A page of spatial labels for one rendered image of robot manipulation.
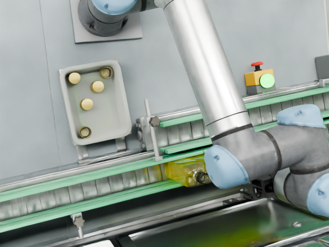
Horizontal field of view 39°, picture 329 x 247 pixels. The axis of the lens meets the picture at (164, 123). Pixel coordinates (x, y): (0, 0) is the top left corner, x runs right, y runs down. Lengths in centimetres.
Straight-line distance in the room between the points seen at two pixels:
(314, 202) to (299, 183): 4
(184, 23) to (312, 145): 30
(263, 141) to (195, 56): 18
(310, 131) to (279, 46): 86
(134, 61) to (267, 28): 47
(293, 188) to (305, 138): 11
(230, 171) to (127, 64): 78
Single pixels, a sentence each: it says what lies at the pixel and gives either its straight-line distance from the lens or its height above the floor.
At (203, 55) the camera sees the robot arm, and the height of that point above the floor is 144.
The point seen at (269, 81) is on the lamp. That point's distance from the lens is 150.
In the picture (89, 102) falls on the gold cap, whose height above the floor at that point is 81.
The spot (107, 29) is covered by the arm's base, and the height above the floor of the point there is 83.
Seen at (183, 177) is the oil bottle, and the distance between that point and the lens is 119.
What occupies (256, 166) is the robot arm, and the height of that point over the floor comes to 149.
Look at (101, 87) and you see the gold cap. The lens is 137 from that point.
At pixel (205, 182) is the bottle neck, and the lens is 113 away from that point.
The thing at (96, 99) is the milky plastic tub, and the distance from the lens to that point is 141.
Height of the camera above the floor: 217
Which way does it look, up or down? 74 degrees down
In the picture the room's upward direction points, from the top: 96 degrees clockwise
